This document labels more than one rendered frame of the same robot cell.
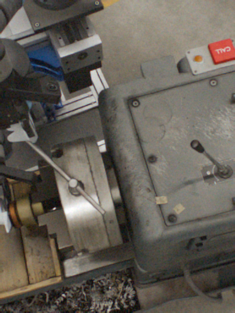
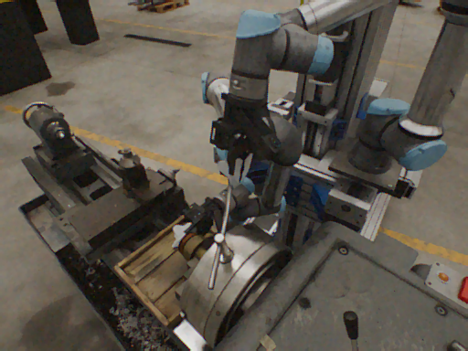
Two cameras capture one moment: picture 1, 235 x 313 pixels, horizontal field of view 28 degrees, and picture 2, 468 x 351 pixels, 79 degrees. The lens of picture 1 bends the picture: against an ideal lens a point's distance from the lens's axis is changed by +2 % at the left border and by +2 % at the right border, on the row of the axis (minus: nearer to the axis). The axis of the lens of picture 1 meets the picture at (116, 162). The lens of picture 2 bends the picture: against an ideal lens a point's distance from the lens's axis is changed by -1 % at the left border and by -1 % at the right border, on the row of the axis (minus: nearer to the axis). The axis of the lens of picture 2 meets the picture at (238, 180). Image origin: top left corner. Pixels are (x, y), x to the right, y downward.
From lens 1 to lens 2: 55 cm
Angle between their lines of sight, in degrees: 37
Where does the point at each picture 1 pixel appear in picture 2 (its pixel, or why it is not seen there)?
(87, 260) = (196, 339)
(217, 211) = not seen: outside the picture
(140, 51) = not seen: hidden behind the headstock
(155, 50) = not seen: hidden behind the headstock
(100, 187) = (239, 274)
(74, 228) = (191, 283)
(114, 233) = (212, 326)
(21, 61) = (287, 141)
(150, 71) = (383, 243)
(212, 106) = (418, 328)
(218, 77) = (451, 312)
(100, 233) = (202, 313)
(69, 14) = (361, 176)
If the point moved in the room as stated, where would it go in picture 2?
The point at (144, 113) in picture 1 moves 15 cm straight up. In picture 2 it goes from (342, 263) to (362, 219)
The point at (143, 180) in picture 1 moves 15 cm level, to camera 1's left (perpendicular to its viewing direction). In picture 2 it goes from (275, 308) to (227, 257)
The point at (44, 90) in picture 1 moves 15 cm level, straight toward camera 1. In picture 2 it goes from (266, 138) to (218, 180)
